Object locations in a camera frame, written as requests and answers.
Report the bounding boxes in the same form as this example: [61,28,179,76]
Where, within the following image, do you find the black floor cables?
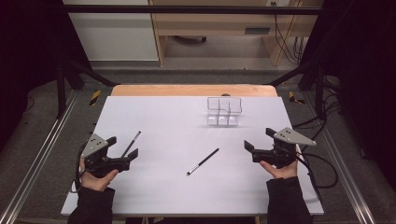
[291,76,344,153]

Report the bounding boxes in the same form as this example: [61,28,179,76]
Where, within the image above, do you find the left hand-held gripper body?
[81,133,131,179]

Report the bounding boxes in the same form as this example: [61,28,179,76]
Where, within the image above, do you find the hanging black cables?
[272,1,307,65]

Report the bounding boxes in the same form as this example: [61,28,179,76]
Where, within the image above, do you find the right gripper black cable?
[293,145,339,202]

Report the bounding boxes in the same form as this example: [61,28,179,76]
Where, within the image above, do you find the aluminium floor rail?
[303,91,377,224]
[0,90,80,224]

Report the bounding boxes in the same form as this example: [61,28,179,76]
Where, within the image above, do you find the white cabinet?
[62,0,160,63]

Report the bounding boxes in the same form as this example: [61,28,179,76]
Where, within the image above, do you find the black metal frame crossbar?
[62,4,325,15]

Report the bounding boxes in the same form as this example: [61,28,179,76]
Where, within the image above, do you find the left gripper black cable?
[70,140,90,194]

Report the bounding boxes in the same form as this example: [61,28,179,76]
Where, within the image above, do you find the yellow-handled tool right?
[288,91,306,105]

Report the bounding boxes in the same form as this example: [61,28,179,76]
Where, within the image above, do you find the wooden table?
[110,83,278,98]

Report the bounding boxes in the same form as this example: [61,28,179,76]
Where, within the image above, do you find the white table board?
[60,95,325,217]

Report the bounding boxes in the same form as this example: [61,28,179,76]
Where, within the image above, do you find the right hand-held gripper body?
[251,126,318,169]

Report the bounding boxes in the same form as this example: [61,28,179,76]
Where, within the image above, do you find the yellow-handled tool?
[288,91,306,105]
[89,90,103,106]

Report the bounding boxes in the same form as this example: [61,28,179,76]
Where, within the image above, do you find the yellow-handled tool left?
[89,90,103,106]

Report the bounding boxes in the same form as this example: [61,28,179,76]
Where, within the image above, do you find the clear acrylic organizer box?
[206,96,244,127]

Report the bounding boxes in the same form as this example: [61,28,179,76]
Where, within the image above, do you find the light wooden desk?
[148,0,325,67]

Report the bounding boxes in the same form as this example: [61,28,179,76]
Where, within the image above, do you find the black metal frame strut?
[267,57,328,120]
[55,57,120,119]

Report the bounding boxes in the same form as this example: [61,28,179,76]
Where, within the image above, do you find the person's left hand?
[78,158,120,192]

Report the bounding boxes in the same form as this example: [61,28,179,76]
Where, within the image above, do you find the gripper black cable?
[70,140,90,194]
[293,145,339,202]

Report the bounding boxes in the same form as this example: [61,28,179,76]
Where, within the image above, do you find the person's right hand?
[259,159,300,180]

